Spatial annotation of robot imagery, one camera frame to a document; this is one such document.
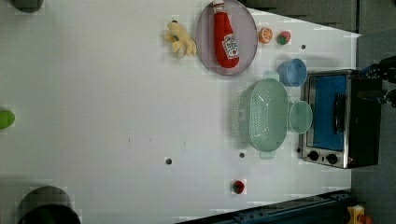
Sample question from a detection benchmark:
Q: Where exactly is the mint green plastic strainer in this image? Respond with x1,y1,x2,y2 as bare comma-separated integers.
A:
233,71,290,160

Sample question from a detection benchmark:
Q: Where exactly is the red plush ketchup bottle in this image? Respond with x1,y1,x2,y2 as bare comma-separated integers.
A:
212,0,239,68

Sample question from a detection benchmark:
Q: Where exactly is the yellow plush banana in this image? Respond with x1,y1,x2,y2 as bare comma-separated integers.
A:
164,20,197,59

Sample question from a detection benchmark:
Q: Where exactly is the small red tomato toy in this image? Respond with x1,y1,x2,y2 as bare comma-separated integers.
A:
233,180,245,194

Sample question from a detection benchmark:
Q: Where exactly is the grey round plate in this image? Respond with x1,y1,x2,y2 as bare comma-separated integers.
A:
195,0,258,76

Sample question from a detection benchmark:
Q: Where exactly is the mint green plastic cup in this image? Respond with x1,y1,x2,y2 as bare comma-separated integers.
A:
288,101,313,134

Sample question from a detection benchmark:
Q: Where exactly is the orange slice toy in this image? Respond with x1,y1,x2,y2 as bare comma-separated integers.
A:
259,27,273,44

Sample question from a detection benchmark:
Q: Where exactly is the blue plastic cup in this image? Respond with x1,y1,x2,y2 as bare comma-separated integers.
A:
277,59,307,87

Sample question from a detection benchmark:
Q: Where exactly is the red strawberry toy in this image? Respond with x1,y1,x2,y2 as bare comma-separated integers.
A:
276,31,291,45

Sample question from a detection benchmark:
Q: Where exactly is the black cylinder near corner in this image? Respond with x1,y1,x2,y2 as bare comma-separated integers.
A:
17,186,81,224

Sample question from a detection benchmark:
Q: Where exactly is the black cylinder corner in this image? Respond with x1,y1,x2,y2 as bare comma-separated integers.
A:
11,0,44,13
17,186,81,224

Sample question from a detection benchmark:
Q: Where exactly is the yellow red clamp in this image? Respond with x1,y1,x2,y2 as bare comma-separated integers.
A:
347,205,373,224

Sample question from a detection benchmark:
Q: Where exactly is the black cylinder far corner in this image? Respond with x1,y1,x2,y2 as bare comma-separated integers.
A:
11,0,44,13

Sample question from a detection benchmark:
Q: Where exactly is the blue metal frame rail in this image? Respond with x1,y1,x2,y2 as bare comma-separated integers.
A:
178,190,357,224

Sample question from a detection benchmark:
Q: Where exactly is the green cylinder post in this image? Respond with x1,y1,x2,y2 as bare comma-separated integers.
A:
0,110,15,130

